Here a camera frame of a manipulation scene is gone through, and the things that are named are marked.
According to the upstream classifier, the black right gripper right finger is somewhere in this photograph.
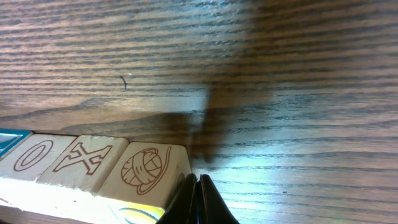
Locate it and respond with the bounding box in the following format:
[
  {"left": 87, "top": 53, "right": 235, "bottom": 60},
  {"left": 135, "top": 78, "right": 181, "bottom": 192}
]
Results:
[{"left": 197, "top": 174, "right": 239, "bottom": 224}]

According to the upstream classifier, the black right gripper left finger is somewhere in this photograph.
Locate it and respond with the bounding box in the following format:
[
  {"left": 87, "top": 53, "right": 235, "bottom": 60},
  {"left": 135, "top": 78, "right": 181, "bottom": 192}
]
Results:
[{"left": 156, "top": 174, "right": 198, "bottom": 224}]

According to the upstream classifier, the yellow wooden block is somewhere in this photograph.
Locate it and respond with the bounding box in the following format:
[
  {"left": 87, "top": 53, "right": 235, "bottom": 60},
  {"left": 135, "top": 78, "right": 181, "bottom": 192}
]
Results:
[{"left": 97, "top": 142, "right": 192, "bottom": 223}]

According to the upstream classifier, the red W wooden block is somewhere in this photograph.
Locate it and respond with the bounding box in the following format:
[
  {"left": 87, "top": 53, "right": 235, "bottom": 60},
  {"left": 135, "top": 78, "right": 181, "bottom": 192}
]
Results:
[{"left": 37, "top": 135, "right": 129, "bottom": 200}]

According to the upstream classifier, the blue-sided wooden block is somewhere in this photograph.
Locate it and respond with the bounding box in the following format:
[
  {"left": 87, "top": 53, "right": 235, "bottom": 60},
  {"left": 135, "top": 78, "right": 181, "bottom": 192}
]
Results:
[{"left": 1, "top": 129, "right": 34, "bottom": 160}]

